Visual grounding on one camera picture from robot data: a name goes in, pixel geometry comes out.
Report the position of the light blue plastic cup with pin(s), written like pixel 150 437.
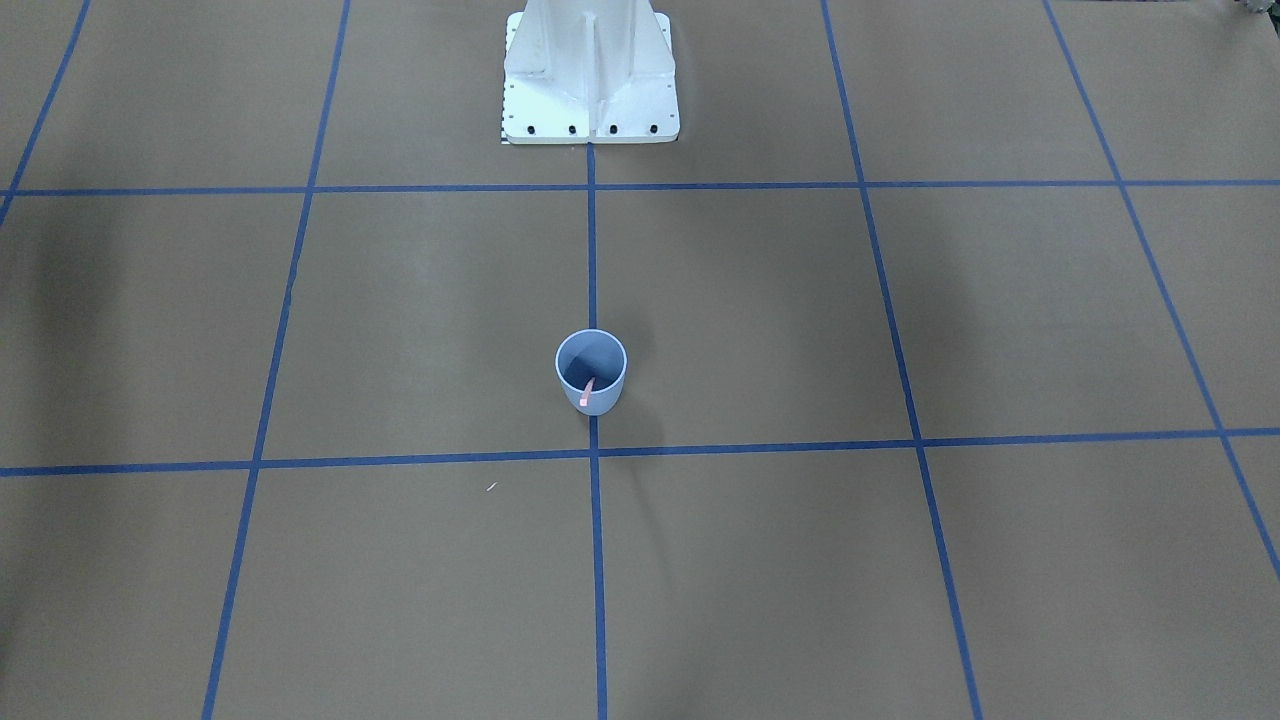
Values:
pixel 592 353

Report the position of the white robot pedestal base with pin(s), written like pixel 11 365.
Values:
pixel 579 72

